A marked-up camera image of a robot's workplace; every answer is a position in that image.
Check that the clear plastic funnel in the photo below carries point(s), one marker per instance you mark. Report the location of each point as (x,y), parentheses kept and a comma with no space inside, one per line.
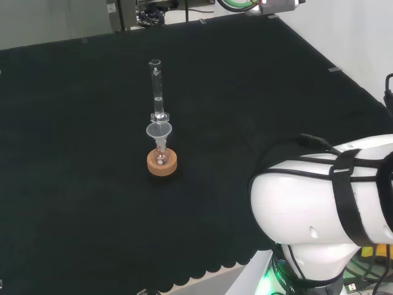
(153,131)

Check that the silver usb plug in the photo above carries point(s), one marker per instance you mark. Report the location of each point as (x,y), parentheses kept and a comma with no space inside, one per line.
(351,286)

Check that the black bench cloth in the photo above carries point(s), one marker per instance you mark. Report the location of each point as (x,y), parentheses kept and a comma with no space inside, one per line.
(76,153)

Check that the yellow stop button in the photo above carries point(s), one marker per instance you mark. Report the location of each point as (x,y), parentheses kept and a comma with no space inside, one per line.
(379,250)

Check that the clear glass graduated cylinder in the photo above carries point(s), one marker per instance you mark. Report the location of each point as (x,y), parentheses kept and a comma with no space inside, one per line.
(157,92)

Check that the round-bottom glass flask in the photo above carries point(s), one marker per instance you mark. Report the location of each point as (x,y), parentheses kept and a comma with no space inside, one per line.
(161,156)

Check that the grey metal cabinet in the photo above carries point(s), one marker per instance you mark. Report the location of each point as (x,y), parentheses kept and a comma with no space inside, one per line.
(122,15)

